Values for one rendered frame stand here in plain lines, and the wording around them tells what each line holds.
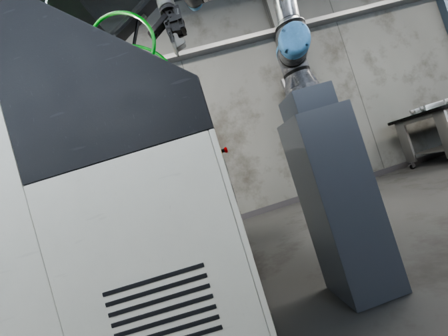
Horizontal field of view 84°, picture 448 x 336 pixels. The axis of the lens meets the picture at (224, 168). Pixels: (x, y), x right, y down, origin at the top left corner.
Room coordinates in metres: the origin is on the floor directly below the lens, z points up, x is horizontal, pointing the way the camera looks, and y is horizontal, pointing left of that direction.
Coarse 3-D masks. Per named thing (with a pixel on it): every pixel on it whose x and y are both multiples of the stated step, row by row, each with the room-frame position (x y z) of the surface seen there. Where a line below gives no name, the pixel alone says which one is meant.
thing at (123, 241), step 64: (64, 192) 0.71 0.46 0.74; (128, 192) 0.71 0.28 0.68; (192, 192) 0.71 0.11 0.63; (64, 256) 0.71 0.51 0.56; (128, 256) 0.71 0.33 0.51; (192, 256) 0.71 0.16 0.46; (64, 320) 0.71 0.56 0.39; (128, 320) 0.71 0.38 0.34; (192, 320) 0.71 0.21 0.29; (256, 320) 0.71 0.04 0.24
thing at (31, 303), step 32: (0, 128) 0.71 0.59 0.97; (0, 160) 0.71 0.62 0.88; (0, 192) 0.71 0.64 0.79; (0, 224) 0.71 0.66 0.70; (32, 224) 0.71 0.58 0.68; (0, 256) 0.71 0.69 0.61; (32, 256) 0.71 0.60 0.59; (0, 288) 0.71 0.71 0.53; (32, 288) 0.71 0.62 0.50; (0, 320) 0.71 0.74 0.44; (32, 320) 0.71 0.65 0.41
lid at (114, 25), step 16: (48, 0) 0.94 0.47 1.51; (64, 0) 0.99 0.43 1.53; (80, 0) 1.06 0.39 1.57; (96, 0) 1.12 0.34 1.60; (112, 0) 1.18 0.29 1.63; (128, 0) 1.25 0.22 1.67; (144, 0) 1.33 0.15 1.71; (80, 16) 1.09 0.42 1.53; (96, 16) 1.18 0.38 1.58; (112, 16) 1.25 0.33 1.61; (128, 16) 1.33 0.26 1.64; (144, 16) 1.38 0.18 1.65; (112, 32) 1.33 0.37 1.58; (128, 32) 1.39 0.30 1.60
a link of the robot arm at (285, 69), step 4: (276, 52) 1.10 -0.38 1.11; (280, 60) 1.04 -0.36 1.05; (304, 60) 1.02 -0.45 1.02; (280, 64) 1.09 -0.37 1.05; (284, 64) 1.04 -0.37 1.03; (300, 64) 1.03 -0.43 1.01; (304, 64) 1.04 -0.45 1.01; (308, 64) 1.06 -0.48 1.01; (284, 68) 1.07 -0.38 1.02; (288, 68) 1.05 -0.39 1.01; (292, 68) 1.05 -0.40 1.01; (284, 72) 1.08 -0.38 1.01; (288, 72) 1.06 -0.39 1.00
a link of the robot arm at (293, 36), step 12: (276, 0) 0.94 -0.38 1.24; (288, 0) 0.91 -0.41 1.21; (276, 12) 0.95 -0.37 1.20; (288, 12) 0.92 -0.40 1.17; (288, 24) 0.89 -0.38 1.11; (300, 24) 0.89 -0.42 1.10; (276, 36) 0.97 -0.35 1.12; (288, 36) 0.90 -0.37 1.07; (300, 36) 0.89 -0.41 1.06; (288, 48) 0.91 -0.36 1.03; (300, 48) 0.90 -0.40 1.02; (288, 60) 0.97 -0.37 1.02; (300, 60) 0.98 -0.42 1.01
